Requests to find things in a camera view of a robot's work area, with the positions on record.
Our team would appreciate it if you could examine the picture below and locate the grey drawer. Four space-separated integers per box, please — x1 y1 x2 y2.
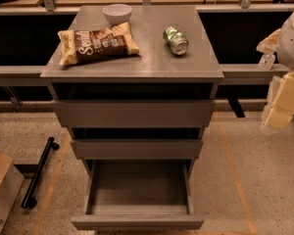
72 127 203 160
72 160 203 231
54 83 213 128

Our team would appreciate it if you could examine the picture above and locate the black metal bar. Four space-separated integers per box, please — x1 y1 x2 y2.
21 137 60 209

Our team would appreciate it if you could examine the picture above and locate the green soda can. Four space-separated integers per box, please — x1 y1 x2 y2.
163 26 189 56

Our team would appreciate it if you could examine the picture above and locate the grey middle drawer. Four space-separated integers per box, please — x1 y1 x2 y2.
72 127 203 160

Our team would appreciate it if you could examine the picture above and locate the white bowl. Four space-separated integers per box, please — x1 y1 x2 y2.
102 4 132 24

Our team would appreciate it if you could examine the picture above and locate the brown chip bag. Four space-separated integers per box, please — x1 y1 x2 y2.
58 23 139 66

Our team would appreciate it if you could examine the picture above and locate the grey top drawer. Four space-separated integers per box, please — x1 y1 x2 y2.
54 83 213 128

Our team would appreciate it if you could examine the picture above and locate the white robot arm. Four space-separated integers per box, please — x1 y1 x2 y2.
257 12 294 134

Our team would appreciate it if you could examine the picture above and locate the grey bottom drawer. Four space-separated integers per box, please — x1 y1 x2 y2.
72 160 203 231

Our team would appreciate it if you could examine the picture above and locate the grey drawer cabinet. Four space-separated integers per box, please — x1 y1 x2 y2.
42 6 223 166

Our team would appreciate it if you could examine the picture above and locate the clear sanitizer bottle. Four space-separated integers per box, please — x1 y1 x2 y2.
258 53 275 71

